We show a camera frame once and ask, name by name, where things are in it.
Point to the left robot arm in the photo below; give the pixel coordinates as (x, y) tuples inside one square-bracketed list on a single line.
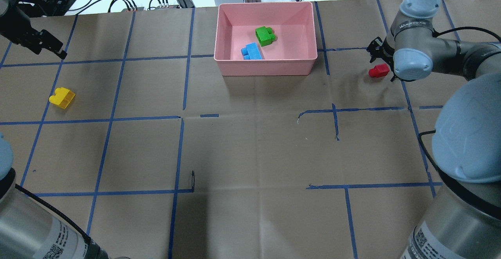
[(30, 227)]

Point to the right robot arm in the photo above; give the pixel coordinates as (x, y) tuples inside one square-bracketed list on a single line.
[(463, 220)]

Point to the yellow toy block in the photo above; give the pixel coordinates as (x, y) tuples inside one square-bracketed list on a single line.
[(62, 97)]

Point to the green toy block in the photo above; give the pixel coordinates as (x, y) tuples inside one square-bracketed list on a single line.
[(265, 36)]

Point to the blue toy block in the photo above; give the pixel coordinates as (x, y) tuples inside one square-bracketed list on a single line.
[(251, 52)]

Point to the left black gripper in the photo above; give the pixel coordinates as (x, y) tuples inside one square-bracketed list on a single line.
[(20, 27)]

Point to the red toy block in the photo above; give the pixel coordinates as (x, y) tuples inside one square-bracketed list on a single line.
[(379, 71)]

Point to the pink plastic box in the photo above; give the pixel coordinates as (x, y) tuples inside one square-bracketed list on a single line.
[(292, 54)]

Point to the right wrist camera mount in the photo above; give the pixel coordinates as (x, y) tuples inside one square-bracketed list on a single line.
[(380, 49)]

